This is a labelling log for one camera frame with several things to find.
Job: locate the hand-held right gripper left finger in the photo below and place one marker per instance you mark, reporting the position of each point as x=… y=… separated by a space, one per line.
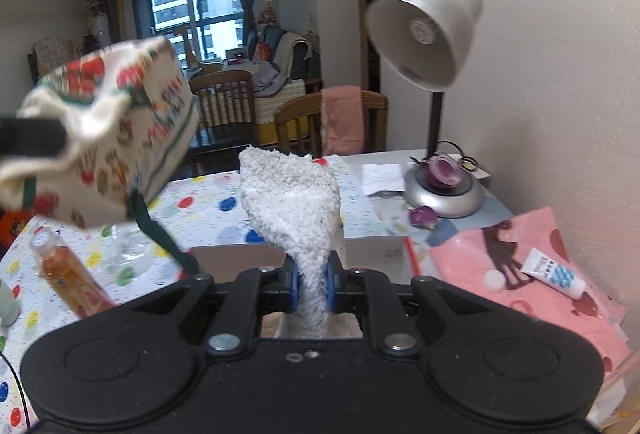
x=293 y=286

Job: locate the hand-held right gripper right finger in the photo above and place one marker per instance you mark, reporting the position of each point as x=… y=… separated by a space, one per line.
x=331 y=289

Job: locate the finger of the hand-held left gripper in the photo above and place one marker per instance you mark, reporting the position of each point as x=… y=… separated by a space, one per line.
x=30 y=136

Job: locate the red cardboard box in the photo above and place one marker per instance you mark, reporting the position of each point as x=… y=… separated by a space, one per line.
x=225 y=259

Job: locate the white fluffy towel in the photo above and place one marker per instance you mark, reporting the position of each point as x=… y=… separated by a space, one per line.
x=295 y=204

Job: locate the floral cushioned chair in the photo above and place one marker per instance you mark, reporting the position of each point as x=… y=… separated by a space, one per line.
x=52 y=56

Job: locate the polka dot tablecloth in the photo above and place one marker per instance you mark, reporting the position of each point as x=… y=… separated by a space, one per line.
x=210 y=209

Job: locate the small purple onion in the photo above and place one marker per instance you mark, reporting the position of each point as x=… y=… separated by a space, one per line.
x=422 y=216

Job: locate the white tissue paper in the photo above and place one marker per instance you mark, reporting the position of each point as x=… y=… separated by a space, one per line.
x=382 y=179

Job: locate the pink plastic bag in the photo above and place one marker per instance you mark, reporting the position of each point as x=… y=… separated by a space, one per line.
x=465 y=254

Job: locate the orange juice bottle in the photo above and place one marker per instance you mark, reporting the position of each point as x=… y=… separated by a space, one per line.
x=70 y=274

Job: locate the clear plastic bag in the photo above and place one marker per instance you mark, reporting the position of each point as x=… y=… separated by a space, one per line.
x=125 y=254

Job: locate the white bottle cap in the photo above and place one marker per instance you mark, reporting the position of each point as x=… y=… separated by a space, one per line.
x=494 y=280

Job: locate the purple onion half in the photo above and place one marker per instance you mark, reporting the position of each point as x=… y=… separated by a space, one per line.
x=444 y=170

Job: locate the pale green cup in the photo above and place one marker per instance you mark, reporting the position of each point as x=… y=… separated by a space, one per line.
x=7 y=304

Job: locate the pink towel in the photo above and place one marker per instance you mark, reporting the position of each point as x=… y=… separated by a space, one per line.
x=342 y=119

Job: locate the sofa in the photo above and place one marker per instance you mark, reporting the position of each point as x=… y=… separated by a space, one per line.
x=280 y=106

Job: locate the wooden chair black seat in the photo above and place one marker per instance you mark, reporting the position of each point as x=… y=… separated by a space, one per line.
x=222 y=84

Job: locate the window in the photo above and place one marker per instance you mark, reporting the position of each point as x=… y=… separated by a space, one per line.
x=185 y=9

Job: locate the purple cloth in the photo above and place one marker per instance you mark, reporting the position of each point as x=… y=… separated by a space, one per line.
x=270 y=81

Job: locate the white cream tube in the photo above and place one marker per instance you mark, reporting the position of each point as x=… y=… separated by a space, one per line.
x=550 y=271

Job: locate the cream sofa blanket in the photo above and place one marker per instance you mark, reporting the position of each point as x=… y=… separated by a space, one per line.
x=297 y=46

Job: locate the silver desk lamp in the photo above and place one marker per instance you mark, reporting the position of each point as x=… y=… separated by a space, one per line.
x=425 y=34

